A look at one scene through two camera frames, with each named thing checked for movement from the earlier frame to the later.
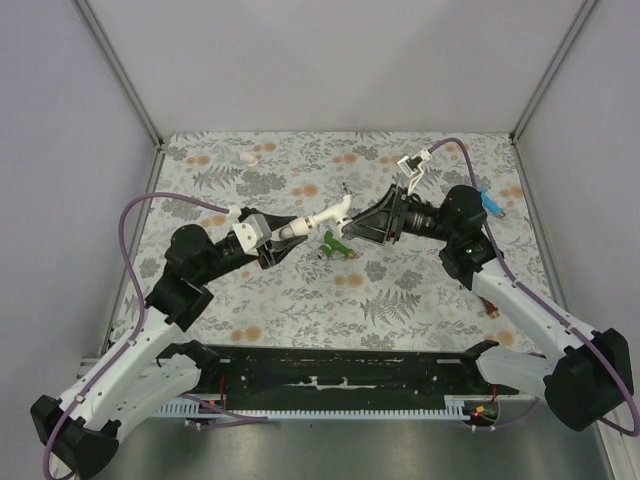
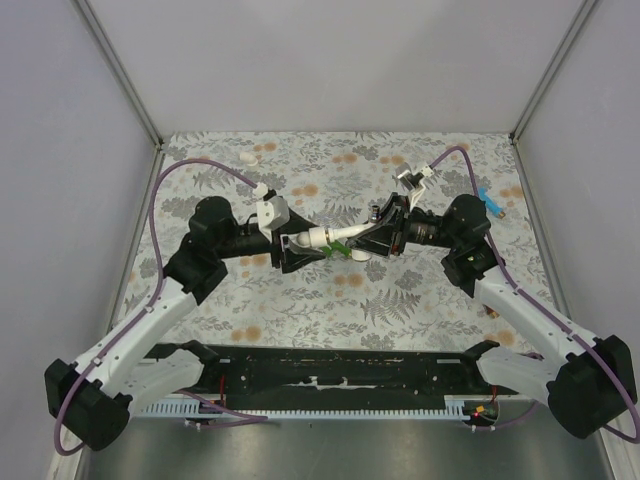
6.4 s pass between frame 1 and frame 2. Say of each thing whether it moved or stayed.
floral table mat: stayed
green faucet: stayed
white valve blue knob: moved
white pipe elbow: stayed
